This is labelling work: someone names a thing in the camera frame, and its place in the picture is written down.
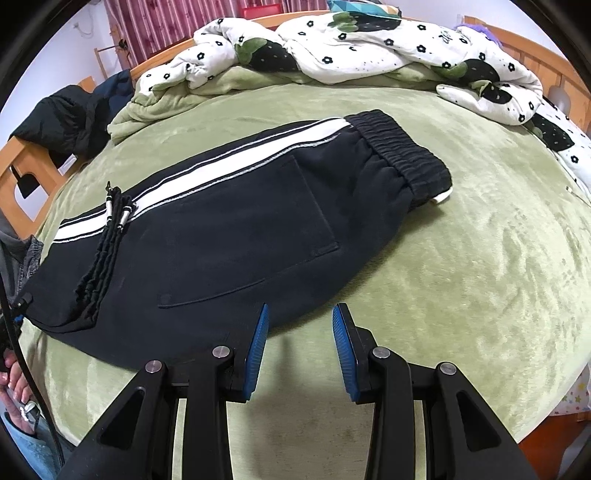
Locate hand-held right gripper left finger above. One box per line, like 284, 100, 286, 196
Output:
55, 303, 270, 480

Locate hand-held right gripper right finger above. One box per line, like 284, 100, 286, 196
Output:
332, 303, 539, 480

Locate black pants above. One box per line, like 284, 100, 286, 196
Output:
21, 110, 454, 370

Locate person's left hand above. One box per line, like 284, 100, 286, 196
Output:
0, 353, 40, 437

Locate grey jeans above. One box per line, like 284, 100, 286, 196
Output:
0, 212, 44, 305

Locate person's blue jeans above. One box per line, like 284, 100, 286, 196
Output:
0, 413, 75, 480

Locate green fleece bed sheet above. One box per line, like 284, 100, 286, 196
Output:
21, 71, 591, 480

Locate black jacket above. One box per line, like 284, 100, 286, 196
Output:
9, 84, 112, 169

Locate star print sheet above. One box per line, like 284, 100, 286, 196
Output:
551, 364, 591, 418

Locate navy garment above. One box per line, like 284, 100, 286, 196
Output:
90, 69, 136, 132

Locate wooden clothes rack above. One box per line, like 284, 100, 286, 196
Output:
95, 41, 132, 75

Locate white floral quilt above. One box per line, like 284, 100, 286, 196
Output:
107, 9, 591, 204

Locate striped pink curtain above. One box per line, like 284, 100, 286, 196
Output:
104, 0, 328, 68

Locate teal patterned pillow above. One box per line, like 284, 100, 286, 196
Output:
327, 0, 402, 19

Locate purple plush item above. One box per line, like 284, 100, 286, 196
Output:
455, 23, 502, 44

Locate black cable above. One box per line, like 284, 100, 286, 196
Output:
0, 272, 65, 467

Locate wooden bed frame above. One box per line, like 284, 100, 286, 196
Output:
0, 9, 591, 224

